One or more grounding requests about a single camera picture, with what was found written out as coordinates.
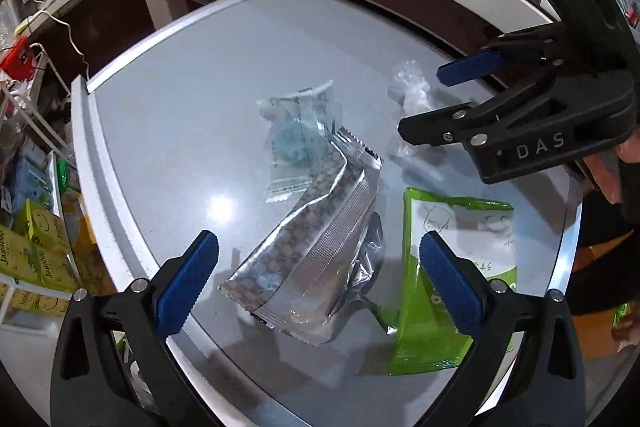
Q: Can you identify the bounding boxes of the white metal trolley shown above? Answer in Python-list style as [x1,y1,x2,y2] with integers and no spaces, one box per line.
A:
[0,42,87,333]

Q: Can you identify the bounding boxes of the light blue packet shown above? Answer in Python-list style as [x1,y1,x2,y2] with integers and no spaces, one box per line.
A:
[0,142,57,208]

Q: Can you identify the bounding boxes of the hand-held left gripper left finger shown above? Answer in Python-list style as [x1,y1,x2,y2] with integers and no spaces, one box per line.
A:
[49,230,221,427]

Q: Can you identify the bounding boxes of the green snack packet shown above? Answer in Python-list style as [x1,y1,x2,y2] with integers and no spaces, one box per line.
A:
[389,186,517,376]

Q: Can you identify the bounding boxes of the person's right hand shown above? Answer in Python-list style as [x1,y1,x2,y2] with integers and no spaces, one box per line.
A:
[582,142,627,206]

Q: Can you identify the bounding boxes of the white power cable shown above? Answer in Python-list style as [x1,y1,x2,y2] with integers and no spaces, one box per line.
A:
[22,9,91,80]

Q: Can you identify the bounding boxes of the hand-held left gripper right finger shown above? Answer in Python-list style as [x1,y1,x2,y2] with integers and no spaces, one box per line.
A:
[418,230,587,427]

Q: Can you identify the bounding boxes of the clear plastic wrapper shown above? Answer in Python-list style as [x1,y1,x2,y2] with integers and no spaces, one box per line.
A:
[387,59,437,158]

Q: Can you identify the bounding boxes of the small clear sachet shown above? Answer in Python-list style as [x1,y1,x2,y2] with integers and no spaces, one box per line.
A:
[257,79,337,204]

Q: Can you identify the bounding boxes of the yellow green snack box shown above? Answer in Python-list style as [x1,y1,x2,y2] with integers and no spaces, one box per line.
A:
[12,199,67,254]
[0,241,81,294]
[0,286,71,324]

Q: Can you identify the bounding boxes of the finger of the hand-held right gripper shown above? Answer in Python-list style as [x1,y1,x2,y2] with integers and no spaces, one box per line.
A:
[437,22,569,87]
[398,75,562,148]

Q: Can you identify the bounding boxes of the silver foil packet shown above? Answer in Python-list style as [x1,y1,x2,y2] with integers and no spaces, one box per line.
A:
[220,127,387,346]

